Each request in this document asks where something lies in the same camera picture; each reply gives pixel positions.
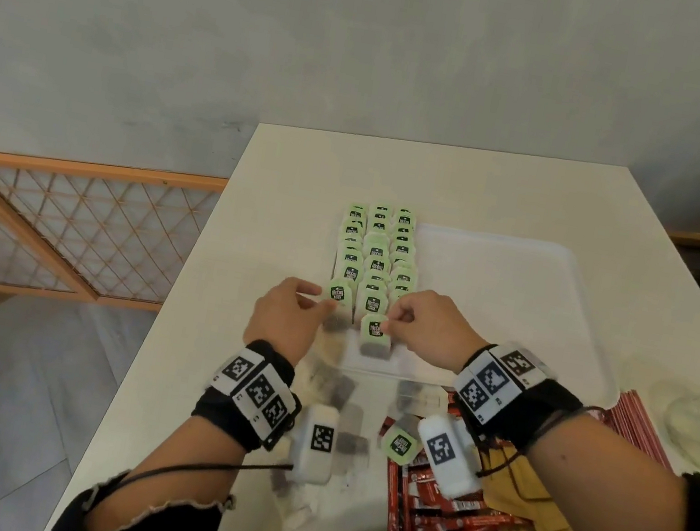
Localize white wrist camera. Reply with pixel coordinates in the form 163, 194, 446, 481
284, 399, 344, 490
407, 410, 492, 505

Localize white tea bag green tag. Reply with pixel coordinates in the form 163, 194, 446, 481
319, 275, 361, 337
355, 311, 399, 362

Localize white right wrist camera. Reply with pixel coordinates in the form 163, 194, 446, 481
407, 410, 492, 505

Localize rows of laid tea bags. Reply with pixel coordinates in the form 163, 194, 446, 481
322, 197, 430, 333

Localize wooden lattice screen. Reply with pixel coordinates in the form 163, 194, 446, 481
0, 141, 230, 332

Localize person's left hand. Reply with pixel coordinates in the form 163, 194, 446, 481
239, 270, 342, 373

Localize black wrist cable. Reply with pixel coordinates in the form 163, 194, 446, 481
80, 431, 296, 531
465, 387, 680, 531

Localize white tray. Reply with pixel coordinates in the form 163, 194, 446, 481
313, 206, 644, 417

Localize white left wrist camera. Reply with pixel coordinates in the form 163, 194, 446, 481
284, 399, 344, 490

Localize pile of tea bags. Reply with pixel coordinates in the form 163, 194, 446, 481
259, 352, 459, 531

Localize red stirrer sticks bundle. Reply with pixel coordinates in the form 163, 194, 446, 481
595, 385, 687, 472

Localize black left wristband marker tags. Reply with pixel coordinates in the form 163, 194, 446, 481
186, 330, 313, 461

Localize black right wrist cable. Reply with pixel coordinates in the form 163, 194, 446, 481
465, 387, 680, 531

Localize pile of brown sugar packets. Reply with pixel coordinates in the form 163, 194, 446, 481
469, 438, 626, 531

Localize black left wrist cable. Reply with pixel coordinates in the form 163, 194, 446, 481
80, 431, 296, 531

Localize person's left forearm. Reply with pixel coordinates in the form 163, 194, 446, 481
81, 401, 254, 531

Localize person's right hand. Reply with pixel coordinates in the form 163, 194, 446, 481
373, 283, 497, 379

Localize person's right forearm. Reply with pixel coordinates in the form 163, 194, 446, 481
509, 406, 700, 531

